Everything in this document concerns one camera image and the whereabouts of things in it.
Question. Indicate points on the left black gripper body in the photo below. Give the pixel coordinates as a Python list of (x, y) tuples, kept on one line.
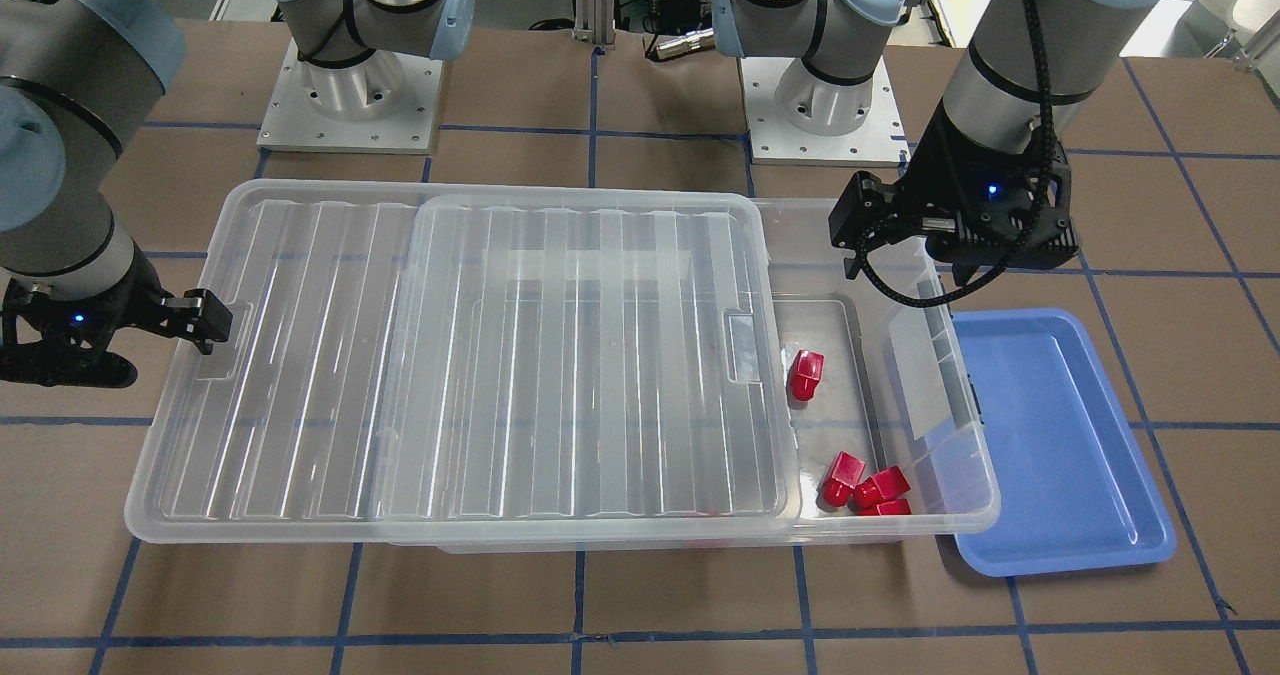
[(937, 177)]

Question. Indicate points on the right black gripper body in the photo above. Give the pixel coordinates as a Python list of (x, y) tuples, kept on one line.
[(128, 305)]

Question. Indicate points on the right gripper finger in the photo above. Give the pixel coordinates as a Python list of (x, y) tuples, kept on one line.
[(198, 317)]

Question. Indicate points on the clear plastic box lid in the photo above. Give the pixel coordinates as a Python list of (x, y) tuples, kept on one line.
[(272, 438)]

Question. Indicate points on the red block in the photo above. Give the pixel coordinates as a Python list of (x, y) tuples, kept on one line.
[(843, 475), (805, 375), (891, 507), (880, 488)]

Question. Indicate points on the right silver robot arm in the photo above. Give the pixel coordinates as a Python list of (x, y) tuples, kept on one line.
[(79, 79)]

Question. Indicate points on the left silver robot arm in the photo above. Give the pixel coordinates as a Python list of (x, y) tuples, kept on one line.
[(1030, 64)]

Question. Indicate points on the clear plastic storage box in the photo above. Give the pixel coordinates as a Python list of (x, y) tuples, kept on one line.
[(880, 375)]

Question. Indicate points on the blue plastic tray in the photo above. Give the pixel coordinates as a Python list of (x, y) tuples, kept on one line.
[(1076, 491)]

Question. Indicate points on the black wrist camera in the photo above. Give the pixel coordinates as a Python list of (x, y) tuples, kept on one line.
[(871, 214)]

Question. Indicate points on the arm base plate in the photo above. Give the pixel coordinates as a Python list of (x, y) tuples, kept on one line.
[(796, 119), (387, 105)]

